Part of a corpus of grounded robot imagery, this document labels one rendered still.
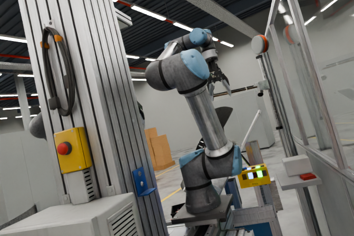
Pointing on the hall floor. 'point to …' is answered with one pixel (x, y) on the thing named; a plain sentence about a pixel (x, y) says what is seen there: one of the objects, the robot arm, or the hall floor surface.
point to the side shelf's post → (306, 212)
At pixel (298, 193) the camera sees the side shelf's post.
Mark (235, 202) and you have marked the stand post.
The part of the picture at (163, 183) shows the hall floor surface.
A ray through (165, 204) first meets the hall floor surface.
